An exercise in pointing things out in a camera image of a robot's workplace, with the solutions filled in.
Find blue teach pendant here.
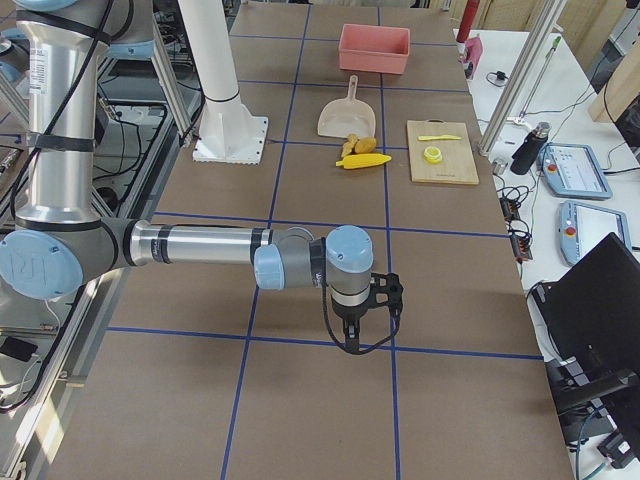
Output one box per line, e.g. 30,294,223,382
559,201,632,265
538,143,613,200

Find tan toy ginger root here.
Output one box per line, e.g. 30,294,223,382
341,134,358,158

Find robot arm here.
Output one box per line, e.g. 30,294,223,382
1,1,380,355

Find yellow lemon slices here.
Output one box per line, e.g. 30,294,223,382
423,146,443,164

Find brown toy potato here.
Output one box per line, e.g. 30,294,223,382
354,137,377,154

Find yellow toy corn cob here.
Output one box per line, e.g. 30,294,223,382
335,153,392,170

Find blue teach pendant far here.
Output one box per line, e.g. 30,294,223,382
538,143,613,200

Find black water bottle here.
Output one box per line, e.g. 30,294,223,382
510,122,551,175

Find beige plastic dustpan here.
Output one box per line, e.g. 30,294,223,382
317,75,376,139

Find pink plastic bin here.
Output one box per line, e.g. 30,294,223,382
338,24,411,75

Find aluminium frame post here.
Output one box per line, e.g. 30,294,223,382
478,0,567,157

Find yellow plastic knife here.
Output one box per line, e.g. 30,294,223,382
417,134,462,142

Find blue teach pendant near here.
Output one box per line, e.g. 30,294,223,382
559,201,632,265

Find red fire extinguisher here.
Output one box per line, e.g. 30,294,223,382
456,0,480,44

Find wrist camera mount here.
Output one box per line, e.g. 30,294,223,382
367,272,403,319

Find metal grabber rod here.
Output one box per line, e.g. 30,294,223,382
507,35,562,130

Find black monitor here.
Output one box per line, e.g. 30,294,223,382
532,233,639,442

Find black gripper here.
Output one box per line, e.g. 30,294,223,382
332,301,369,354

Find wooden cutting board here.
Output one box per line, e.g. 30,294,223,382
406,120,479,185

